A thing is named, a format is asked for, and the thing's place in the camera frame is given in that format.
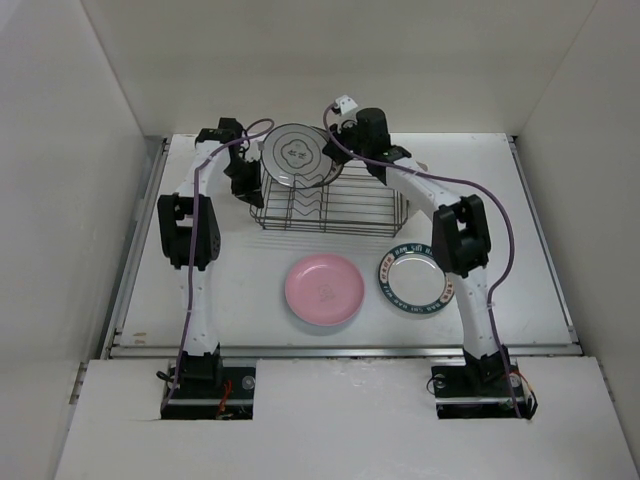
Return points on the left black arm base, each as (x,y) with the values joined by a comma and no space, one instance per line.
(226,395)

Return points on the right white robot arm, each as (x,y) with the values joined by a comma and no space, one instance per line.
(460,240)

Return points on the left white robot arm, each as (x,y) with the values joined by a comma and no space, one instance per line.
(191,241)

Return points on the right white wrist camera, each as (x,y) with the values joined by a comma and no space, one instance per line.
(345,105)

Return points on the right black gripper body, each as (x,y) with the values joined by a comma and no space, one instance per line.
(347,133)

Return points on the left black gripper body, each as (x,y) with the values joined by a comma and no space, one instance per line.
(245,178)

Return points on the patterned ceramic plate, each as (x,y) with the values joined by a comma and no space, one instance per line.
(292,154)
(411,281)

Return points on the pink plastic plate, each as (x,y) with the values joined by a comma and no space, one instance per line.
(325,290)

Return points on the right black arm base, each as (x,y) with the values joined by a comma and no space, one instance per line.
(456,398)

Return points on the grey wire dish rack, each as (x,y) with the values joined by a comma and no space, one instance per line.
(348,201)

